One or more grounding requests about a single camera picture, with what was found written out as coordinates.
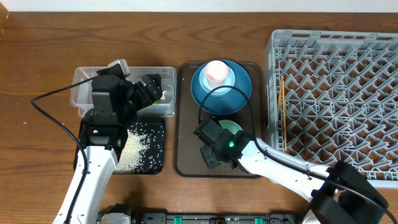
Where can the white tissue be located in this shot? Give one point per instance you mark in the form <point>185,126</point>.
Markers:
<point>163,95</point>

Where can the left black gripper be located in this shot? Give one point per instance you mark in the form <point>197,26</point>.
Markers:
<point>155,92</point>

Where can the mint green bowl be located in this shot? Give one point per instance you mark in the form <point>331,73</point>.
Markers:
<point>232,126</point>

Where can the light blue bowl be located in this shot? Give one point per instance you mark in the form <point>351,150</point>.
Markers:
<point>229,80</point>

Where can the dark blue plate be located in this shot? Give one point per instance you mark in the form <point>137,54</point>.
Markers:
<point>226,104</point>

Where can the white rice pile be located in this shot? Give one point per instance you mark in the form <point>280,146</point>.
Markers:
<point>143,152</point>

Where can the grey plastic dishwasher rack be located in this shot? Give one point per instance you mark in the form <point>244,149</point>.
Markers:
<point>340,99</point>

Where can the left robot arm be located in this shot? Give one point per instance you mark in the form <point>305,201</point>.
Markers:
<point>93,168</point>

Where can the brown plastic serving tray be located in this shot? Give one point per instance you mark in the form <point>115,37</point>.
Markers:
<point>188,161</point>

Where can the black rectangular waste tray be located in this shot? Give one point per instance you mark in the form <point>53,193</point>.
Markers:
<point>108,132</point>

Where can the pink paper cup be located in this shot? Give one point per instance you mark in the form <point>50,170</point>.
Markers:
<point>216,73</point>

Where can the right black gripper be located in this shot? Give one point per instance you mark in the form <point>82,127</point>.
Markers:
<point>212,162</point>

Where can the clear plastic waste bin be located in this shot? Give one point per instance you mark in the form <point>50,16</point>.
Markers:
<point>81,95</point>

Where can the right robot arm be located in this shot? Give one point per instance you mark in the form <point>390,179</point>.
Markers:
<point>337,194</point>

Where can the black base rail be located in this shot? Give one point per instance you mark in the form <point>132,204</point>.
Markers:
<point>121,213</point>

